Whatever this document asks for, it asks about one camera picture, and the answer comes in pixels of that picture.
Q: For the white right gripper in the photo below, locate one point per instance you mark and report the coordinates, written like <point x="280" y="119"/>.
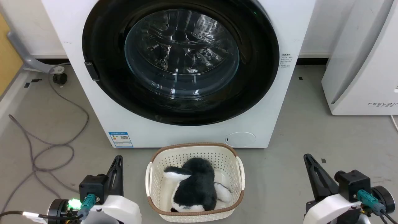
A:
<point x="329" y="208"/>

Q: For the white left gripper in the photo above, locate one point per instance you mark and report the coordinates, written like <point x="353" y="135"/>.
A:
<point x="121" y="210"/>

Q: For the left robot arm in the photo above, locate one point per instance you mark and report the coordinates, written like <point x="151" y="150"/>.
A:
<point x="58" y="211"/>

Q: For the white front-load washing machine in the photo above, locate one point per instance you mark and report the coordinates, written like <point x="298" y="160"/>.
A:
<point x="102" y="102"/>

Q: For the round black glass washer door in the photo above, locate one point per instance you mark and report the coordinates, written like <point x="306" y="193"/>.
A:
<point x="182" y="53"/>

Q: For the cream plastic laundry basket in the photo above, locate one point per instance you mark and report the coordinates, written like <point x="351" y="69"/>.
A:
<point x="158" y="174"/>

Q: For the black and white plush toy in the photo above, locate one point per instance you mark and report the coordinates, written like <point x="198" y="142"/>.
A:
<point x="194" y="186"/>

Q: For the black caster wheel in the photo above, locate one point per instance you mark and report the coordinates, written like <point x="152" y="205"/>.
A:
<point x="59" y="78"/>

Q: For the small printed text sticker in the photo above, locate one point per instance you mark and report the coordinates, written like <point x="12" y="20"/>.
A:
<point x="286" y="61"/>

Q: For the white air purifier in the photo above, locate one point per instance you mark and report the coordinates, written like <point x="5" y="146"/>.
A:
<point x="363" y="62"/>

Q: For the grey chair base leg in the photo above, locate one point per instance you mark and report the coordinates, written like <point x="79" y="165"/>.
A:
<point x="23" y="51"/>

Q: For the yellow wooden panel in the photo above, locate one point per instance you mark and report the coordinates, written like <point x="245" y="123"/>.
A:
<point x="6" y="59"/>

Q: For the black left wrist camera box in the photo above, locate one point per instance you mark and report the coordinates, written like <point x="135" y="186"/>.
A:
<point x="93" y="186"/>

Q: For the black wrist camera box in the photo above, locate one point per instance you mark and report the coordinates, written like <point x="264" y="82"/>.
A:
<point x="93" y="186"/>
<point x="353" y="183"/>

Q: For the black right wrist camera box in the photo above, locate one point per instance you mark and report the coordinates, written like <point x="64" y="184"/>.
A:
<point x="353" y="183"/>

